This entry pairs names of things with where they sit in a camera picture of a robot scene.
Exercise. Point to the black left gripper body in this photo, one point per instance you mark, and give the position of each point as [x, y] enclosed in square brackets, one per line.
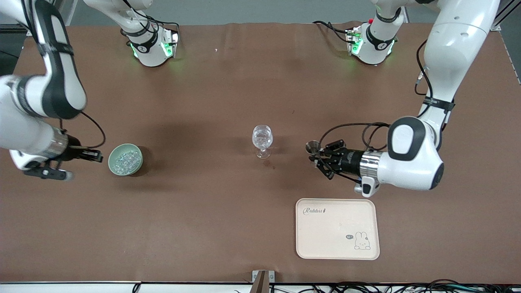
[351, 159]

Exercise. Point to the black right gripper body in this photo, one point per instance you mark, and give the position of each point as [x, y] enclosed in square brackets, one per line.
[74, 150]

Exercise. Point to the steel jigger cup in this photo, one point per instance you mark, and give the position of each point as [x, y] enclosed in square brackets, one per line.
[312, 146]

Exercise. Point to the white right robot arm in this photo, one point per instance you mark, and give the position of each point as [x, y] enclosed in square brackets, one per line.
[24, 134]

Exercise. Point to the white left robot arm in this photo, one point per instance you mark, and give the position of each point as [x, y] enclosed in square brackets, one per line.
[411, 167]

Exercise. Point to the clear ice cubes pile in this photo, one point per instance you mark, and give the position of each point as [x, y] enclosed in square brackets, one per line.
[126, 161]

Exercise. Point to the clear stemmed wine glass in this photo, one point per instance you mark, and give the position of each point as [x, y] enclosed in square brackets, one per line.
[262, 138]

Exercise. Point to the mint green bowl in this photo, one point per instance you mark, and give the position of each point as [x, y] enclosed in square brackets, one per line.
[112, 167]

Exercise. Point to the beige rabbit print tray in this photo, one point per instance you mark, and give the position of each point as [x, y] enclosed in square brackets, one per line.
[338, 236]

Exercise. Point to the brown table cover mat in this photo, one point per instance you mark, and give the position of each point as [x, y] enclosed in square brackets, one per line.
[203, 211]

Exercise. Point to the white table edge rail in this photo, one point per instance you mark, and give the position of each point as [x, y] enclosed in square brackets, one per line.
[61, 288]

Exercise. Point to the metal bracket with post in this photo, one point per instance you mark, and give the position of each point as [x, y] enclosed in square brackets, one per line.
[256, 276]

